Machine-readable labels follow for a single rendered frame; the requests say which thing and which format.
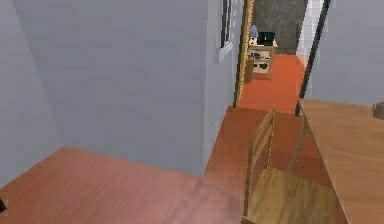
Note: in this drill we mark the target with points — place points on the brown wooden table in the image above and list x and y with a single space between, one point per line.
350 156

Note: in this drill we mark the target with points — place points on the brown wooden slatted chair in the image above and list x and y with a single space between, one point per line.
286 196

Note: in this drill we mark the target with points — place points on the small black object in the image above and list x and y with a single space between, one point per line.
2 205

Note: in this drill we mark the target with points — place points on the light wooden shelf unit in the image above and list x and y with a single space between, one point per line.
262 60

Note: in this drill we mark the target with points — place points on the black box on shelf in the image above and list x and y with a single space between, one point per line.
266 38

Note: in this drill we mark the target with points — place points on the framed picture on wall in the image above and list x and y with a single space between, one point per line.
226 28

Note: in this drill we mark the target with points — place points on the dark brown round object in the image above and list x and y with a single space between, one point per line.
378 110

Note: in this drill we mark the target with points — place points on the blue grey vase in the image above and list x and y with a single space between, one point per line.
254 32

